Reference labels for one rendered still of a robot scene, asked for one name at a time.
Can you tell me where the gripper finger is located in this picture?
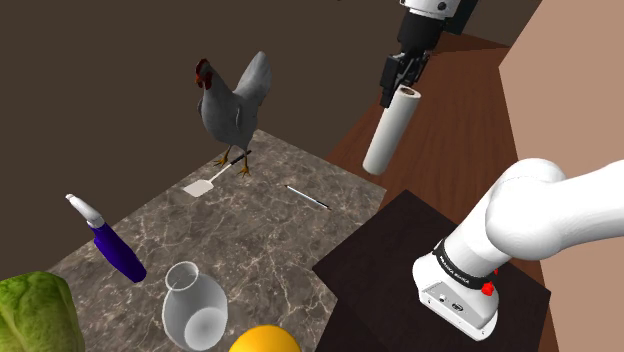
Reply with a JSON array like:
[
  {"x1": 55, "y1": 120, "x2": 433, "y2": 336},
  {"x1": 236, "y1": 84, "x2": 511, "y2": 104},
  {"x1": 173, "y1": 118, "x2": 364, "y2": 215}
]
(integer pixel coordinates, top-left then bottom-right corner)
[
  {"x1": 402, "y1": 51, "x2": 431, "y2": 91},
  {"x1": 379, "y1": 53, "x2": 404, "y2": 109}
]

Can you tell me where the white paper towel roll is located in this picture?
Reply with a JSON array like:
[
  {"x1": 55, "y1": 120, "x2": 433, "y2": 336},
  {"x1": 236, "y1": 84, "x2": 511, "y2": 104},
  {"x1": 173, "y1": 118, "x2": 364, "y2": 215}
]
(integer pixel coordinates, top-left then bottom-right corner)
[{"x1": 362, "y1": 84, "x2": 422, "y2": 176}]

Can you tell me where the thin silver pen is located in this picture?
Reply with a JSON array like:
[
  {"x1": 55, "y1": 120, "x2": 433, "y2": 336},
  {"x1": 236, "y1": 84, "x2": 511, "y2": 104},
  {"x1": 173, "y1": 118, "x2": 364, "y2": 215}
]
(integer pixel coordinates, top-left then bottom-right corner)
[{"x1": 284, "y1": 184, "x2": 332, "y2": 212}]

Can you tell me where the grey chicken figure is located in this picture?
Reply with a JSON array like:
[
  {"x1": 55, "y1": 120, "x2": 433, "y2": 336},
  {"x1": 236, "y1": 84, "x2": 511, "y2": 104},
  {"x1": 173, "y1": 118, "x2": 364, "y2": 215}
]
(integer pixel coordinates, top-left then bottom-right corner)
[{"x1": 195, "y1": 50, "x2": 273, "y2": 178}]

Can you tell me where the dark robot stand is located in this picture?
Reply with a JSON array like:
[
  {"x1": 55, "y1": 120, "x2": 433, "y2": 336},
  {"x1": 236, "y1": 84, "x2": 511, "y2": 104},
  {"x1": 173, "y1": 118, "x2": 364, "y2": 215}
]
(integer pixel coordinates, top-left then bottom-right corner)
[{"x1": 311, "y1": 188, "x2": 553, "y2": 352}]

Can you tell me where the yellow orange fruit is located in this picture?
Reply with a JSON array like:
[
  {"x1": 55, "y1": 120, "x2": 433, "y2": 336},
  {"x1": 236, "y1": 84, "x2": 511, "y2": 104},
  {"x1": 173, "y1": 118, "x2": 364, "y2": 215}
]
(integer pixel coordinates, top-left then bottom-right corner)
[{"x1": 227, "y1": 323, "x2": 304, "y2": 352}]

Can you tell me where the white glass vase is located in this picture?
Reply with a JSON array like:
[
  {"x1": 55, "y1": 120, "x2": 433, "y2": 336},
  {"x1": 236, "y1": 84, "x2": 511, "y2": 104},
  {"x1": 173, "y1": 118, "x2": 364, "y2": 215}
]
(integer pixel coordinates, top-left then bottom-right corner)
[{"x1": 161, "y1": 260, "x2": 230, "y2": 352}]

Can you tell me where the blue spray bottle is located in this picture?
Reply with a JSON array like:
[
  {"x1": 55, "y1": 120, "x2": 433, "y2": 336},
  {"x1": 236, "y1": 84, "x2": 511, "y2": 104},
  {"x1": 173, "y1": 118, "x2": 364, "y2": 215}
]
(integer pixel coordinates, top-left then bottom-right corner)
[{"x1": 64, "y1": 192, "x2": 148, "y2": 285}]

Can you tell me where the green lettuce head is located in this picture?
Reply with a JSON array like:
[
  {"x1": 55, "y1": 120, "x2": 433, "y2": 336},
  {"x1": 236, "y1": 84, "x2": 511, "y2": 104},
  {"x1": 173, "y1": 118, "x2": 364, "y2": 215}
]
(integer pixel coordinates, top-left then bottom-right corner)
[{"x1": 0, "y1": 270, "x2": 87, "y2": 352}]

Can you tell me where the white spatula with black handle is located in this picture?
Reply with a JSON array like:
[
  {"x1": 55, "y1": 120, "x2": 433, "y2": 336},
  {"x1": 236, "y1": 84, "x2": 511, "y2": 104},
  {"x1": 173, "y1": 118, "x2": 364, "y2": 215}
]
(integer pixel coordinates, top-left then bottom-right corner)
[{"x1": 182, "y1": 150, "x2": 253, "y2": 199}]

